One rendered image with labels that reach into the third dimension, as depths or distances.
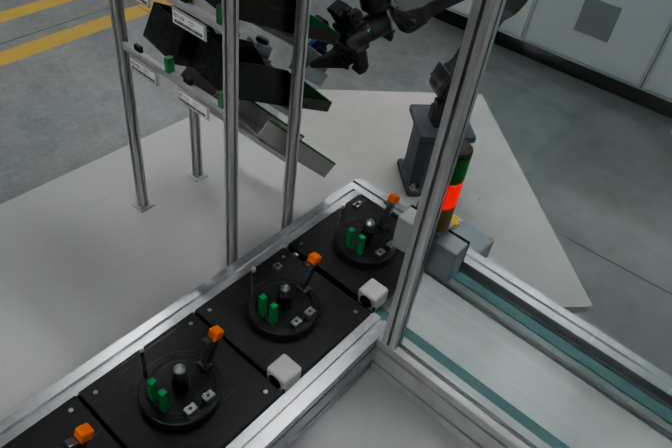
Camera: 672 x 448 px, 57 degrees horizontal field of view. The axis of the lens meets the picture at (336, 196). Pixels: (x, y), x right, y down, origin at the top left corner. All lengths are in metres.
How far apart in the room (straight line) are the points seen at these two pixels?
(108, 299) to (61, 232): 0.24
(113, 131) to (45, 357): 2.10
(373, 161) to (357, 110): 0.26
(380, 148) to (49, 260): 0.93
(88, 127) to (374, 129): 1.85
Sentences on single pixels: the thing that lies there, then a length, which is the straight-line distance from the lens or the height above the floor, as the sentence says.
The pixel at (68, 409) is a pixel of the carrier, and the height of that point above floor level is 0.97.
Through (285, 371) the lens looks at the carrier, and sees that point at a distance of 1.12.
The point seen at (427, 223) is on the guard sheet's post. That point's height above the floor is 1.29.
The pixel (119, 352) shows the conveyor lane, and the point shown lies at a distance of 1.21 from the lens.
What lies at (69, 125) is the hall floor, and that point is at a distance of 3.40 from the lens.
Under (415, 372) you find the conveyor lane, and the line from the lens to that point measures 1.21.
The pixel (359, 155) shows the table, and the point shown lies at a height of 0.86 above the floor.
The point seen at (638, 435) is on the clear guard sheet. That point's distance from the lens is 1.04.
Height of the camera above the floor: 1.94
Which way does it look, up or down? 41 degrees down
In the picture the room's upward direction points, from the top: 8 degrees clockwise
